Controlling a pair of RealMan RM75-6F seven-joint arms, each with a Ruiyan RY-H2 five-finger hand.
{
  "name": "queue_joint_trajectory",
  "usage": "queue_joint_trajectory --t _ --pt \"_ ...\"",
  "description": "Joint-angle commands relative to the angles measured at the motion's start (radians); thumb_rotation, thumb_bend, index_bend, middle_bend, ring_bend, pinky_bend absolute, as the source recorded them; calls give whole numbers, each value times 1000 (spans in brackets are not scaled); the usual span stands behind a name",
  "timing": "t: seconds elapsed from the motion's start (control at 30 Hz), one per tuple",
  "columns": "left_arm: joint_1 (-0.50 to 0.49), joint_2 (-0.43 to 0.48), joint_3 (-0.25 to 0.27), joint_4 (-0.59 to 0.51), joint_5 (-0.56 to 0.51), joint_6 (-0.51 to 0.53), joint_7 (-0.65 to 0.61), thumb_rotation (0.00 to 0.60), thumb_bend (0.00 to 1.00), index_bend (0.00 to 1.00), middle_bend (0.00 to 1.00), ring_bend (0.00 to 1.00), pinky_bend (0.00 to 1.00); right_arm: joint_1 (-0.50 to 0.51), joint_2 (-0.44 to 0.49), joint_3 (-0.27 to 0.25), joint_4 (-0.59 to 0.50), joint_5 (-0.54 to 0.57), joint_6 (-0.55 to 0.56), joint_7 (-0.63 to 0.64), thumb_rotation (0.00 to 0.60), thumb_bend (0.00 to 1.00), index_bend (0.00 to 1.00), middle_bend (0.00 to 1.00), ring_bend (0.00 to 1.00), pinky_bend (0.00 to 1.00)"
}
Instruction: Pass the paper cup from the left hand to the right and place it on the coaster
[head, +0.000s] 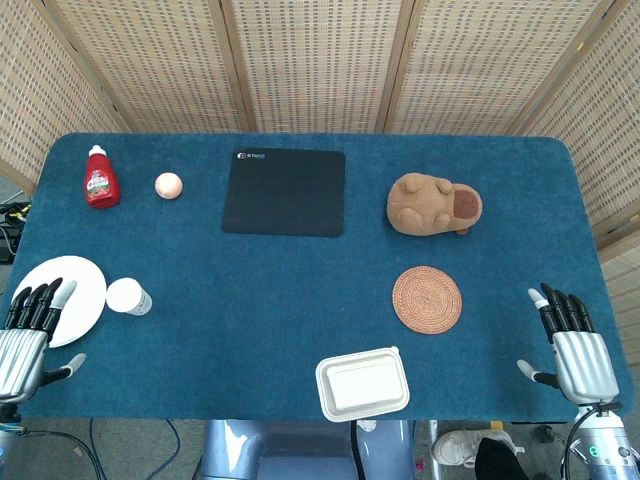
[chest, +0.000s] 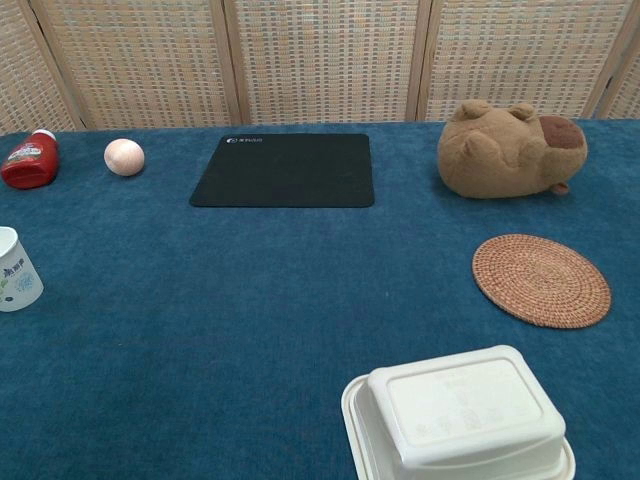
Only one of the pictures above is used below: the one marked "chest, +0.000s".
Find brown woven round coaster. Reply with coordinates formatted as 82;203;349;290
472;233;613;330

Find pale pink ball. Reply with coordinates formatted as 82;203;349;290
103;138;146;177

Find blue table cloth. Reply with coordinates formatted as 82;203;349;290
0;118;640;480

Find black mouse pad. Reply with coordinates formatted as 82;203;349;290
188;133;376;209

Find white paper cup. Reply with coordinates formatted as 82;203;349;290
0;226;45;314

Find red ketchup bottle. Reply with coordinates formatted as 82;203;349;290
0;128;60;190

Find white takeout food box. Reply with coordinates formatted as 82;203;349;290
341;344;577;480

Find brown capybara plush toy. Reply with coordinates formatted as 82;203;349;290
437;99;589;200

